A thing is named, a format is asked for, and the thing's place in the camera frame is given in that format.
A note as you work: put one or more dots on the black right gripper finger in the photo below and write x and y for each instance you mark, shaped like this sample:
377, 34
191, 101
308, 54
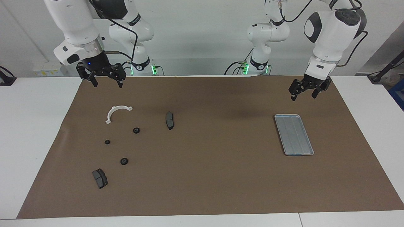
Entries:
119, 72
83, 71

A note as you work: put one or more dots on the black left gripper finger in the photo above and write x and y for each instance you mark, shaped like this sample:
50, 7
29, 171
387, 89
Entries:
322, 89
298, 86

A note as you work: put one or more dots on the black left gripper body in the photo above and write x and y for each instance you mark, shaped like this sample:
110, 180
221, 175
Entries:
317, 83

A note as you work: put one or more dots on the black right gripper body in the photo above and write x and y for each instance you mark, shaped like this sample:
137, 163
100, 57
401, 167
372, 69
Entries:
96, 64

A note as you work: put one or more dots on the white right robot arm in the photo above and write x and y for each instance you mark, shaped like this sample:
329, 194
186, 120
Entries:
72, 19

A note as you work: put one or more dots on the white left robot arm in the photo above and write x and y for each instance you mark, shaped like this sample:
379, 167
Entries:
328, 31

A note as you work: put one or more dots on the grey metal tray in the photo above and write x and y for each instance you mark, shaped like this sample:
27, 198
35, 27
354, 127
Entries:
295, 135

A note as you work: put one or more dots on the dark grey brake pad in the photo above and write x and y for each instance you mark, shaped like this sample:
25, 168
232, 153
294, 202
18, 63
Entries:
169, 119

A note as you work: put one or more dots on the crumpled clear plastic bag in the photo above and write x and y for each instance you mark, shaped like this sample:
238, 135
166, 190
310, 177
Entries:
393, 75

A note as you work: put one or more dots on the black pole stand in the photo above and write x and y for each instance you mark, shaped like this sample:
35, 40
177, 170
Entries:
390, 65

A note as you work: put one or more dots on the blue crate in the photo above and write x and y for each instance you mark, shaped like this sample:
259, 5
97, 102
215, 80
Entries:
399, 94

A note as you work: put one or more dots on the black stand foot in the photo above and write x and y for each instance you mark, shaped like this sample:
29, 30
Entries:
6, 80

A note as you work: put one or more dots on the stacked dark grey brake pads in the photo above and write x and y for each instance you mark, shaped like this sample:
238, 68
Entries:
100, 179

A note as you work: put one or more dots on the brown table mat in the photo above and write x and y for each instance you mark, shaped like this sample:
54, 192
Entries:
202, 173

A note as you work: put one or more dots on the white curved plastic bracket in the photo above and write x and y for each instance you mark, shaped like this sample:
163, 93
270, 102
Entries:
120, 107

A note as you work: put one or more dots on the white wall socket box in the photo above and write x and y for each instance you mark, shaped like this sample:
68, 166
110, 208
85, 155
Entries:
47, 67

